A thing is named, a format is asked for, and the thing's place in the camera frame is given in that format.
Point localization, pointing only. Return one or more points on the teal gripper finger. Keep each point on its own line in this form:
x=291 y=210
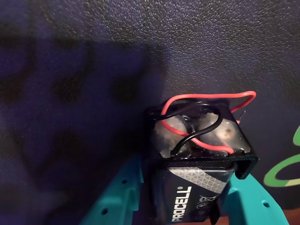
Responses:
x=253 y=206
x=117 y=201

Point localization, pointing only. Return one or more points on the small black battery pack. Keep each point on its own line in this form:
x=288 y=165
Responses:
x=199 y=164

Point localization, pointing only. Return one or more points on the black WOWROBO mat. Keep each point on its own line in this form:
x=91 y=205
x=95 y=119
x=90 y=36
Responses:
x=93 y=70

